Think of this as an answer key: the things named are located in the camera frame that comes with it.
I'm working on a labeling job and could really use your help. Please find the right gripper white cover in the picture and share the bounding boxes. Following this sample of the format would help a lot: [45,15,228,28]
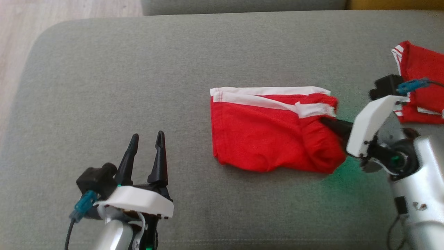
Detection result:
[319,95,421,176]

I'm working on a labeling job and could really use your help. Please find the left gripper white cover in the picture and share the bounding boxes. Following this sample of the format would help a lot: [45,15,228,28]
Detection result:
[94,130,174,250]

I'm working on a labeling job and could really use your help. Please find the red mesh shorts white stripe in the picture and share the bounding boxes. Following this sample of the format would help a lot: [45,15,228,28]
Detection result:
[210,86,348,174]

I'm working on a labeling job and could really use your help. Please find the red white printed jersey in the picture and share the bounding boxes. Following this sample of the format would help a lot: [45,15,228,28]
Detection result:
[391,40,444,125]

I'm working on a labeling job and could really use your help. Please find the grey fabric sofa seat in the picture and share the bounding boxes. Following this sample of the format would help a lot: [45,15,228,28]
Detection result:
[0,9,444,250]

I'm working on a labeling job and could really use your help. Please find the yellow cushion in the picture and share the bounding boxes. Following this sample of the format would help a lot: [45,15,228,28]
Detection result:
[346,0,444,11]

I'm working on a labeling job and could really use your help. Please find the grey sofa back cushion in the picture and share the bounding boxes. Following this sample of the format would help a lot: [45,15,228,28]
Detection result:
[140,0,348,16]

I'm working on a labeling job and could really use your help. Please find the left cable with teal plug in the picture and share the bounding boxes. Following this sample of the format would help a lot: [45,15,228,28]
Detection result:
[64,190,100,250]

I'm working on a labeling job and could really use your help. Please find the cable with teal plug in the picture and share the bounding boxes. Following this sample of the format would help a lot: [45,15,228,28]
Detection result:
[396,78,444,97]
[64,190,100,250]

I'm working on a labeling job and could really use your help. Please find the right cable with teal plug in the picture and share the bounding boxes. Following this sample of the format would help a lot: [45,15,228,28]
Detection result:
[396,78,444,97]

